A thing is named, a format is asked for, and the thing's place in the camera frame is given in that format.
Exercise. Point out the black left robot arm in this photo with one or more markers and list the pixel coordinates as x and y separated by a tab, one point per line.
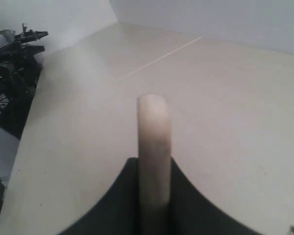
19	75

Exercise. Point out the white paint brush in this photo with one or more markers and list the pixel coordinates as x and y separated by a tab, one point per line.
154	163

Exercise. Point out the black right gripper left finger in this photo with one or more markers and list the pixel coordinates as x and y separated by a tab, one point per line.
117	212

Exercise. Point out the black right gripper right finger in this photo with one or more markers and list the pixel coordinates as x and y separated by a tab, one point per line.
193	214

